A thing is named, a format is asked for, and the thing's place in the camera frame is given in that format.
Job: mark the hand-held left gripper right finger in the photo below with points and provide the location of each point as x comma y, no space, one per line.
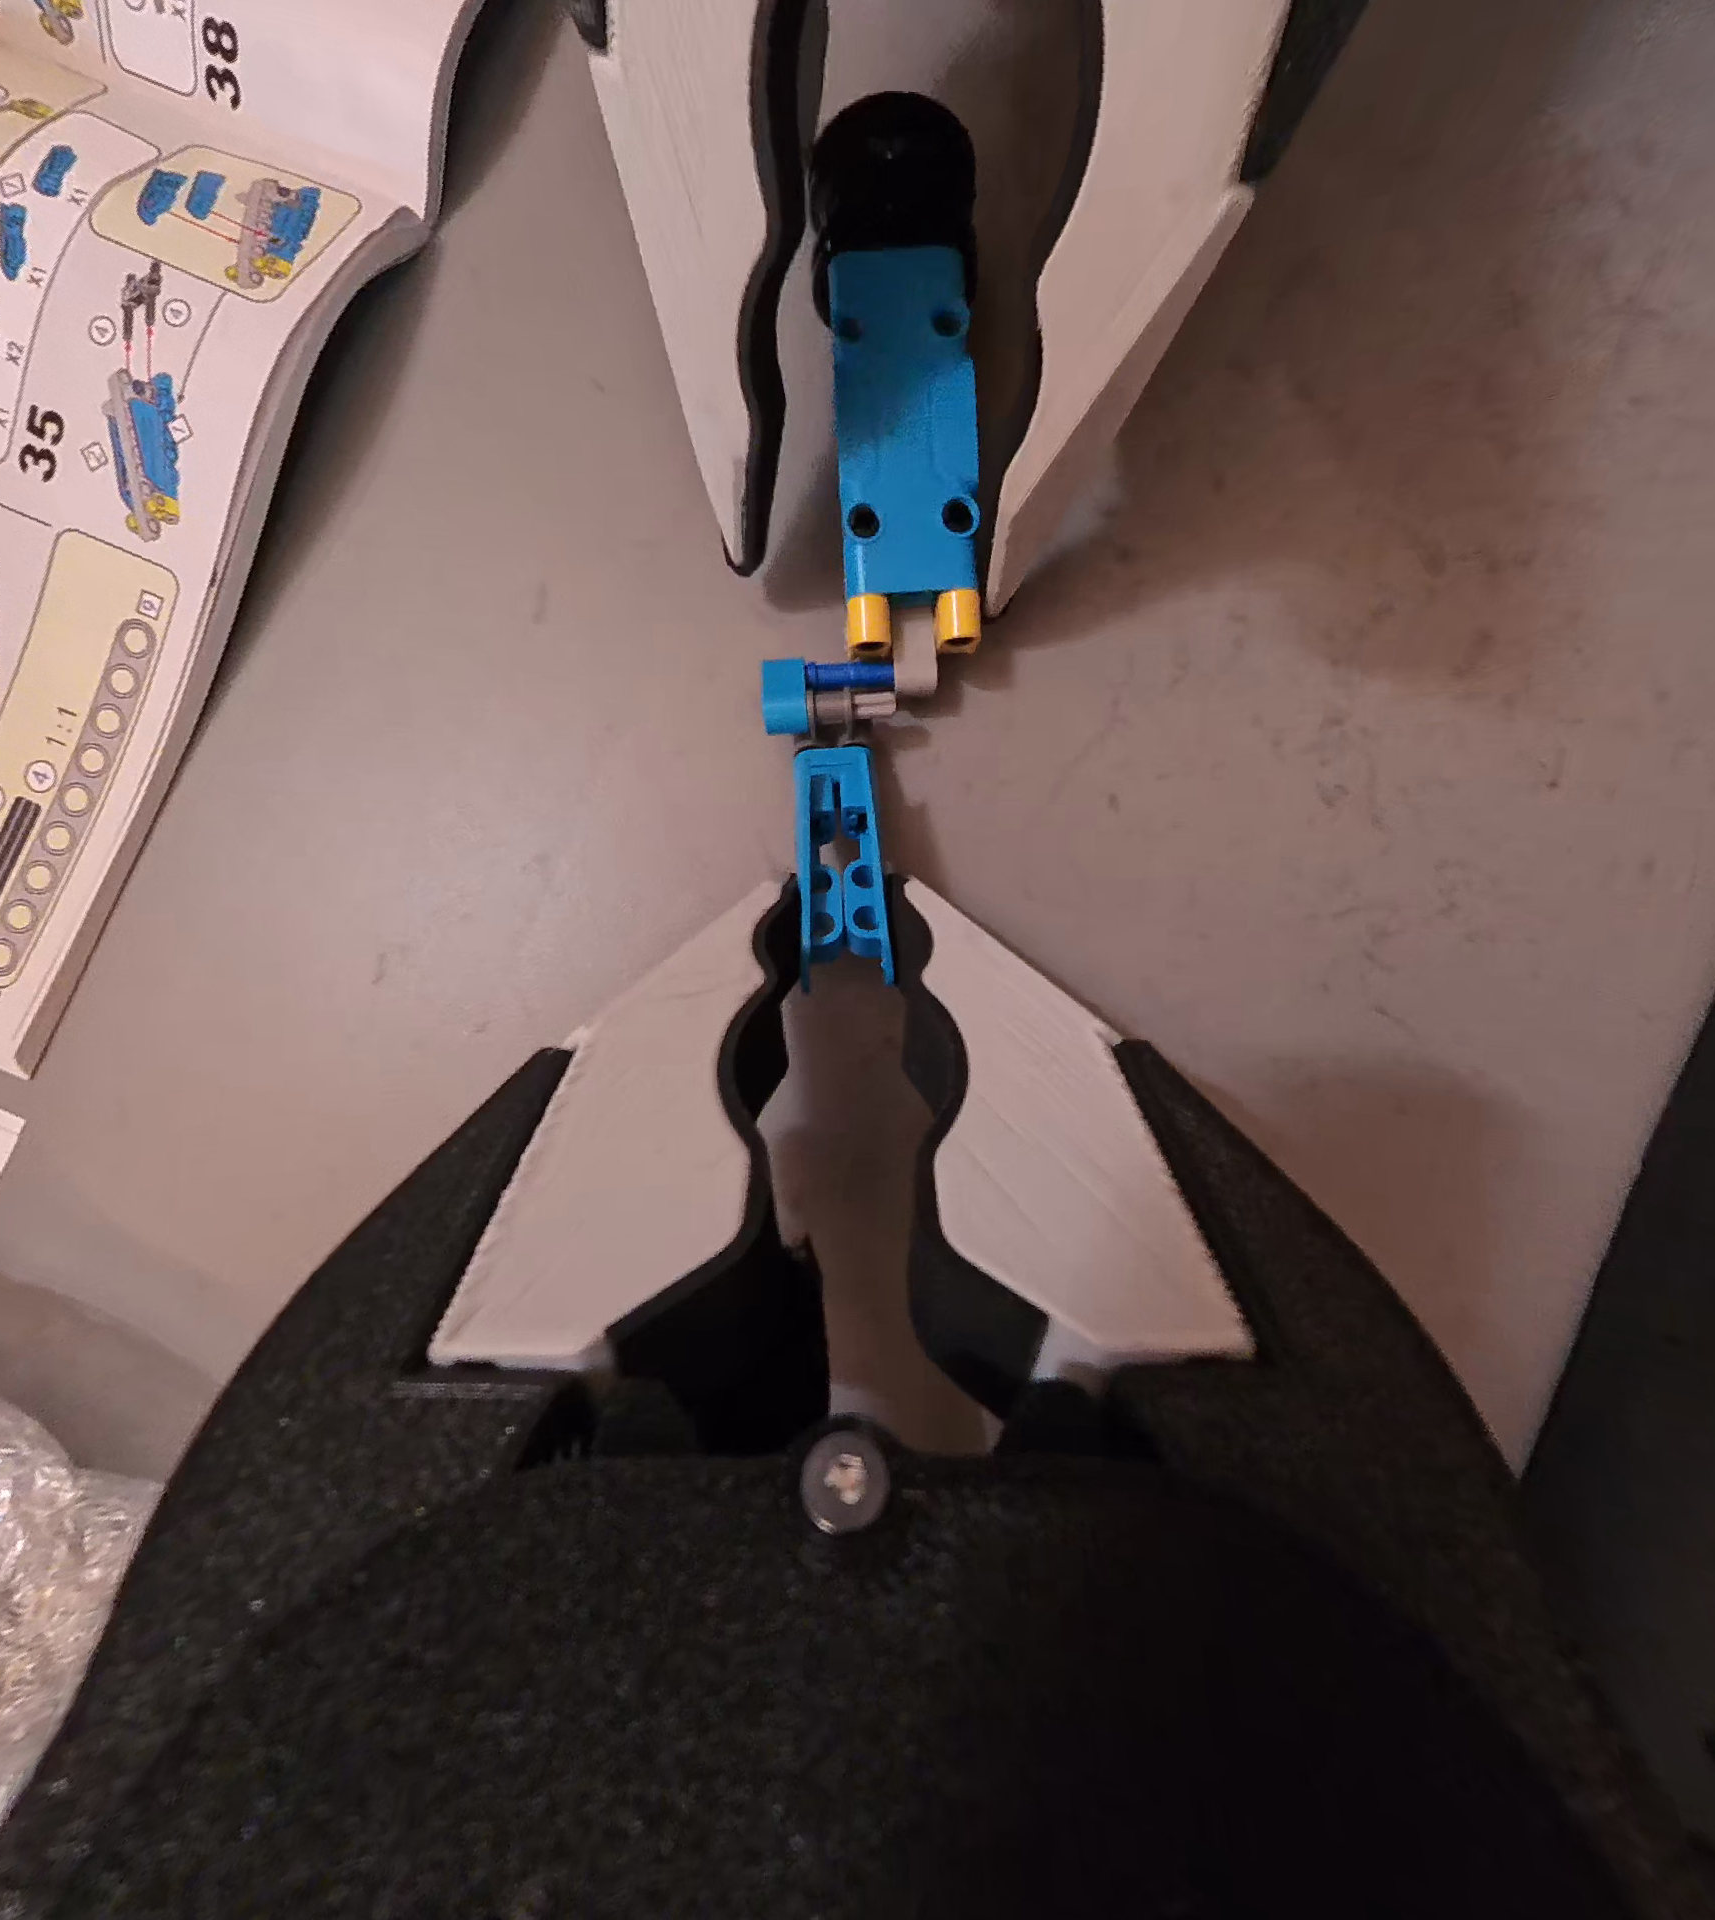
1081,1185

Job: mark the open instruction booklet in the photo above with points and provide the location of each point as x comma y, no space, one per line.
76,600

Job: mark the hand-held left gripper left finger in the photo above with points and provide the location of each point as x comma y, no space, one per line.
617,1185

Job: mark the black perforated pad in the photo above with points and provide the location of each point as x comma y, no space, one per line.
1697,1351

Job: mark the blue motor block yellow pins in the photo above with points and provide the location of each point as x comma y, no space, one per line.
901,421

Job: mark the black wheel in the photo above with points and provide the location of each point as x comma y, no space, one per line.
887,165

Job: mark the small blue beam assembly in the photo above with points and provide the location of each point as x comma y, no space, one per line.
841,855

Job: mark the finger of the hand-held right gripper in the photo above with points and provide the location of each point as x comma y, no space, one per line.
677,225
1141,270

